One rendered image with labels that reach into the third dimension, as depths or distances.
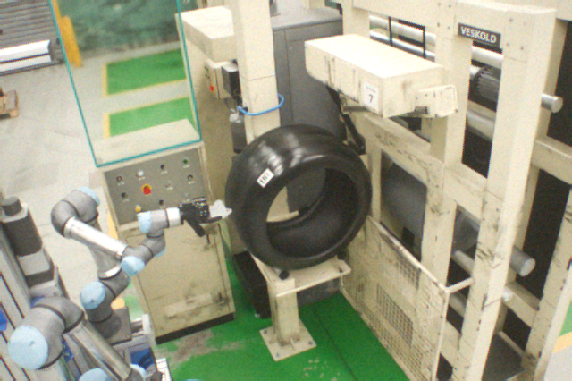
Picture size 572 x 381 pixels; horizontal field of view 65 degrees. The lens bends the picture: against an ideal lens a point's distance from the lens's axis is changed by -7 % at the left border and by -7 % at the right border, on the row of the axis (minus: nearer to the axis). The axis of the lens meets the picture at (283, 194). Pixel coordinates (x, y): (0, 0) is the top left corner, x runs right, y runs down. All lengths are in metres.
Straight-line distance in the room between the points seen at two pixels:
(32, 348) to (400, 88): 1.36
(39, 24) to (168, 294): 8.85
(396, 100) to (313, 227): 0.89
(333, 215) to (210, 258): 0.87
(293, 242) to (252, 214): 0.48
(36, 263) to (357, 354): 1.90
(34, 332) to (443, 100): 1.43
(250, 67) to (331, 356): 1.73
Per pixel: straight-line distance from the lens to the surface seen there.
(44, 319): 1.51
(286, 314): 2.82
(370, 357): 2.95
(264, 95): 2.11
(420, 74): 1.68
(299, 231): 2.31
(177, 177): 2.59
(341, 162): 1.89
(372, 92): 1.66
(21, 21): 11.19
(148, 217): 1.85
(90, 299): 2.19
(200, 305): 3.04
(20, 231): 1.72
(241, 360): 2.99
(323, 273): 2.25
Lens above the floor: 2.27
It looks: 31 degrees down
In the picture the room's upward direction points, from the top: 6 degrees counter-clockwise
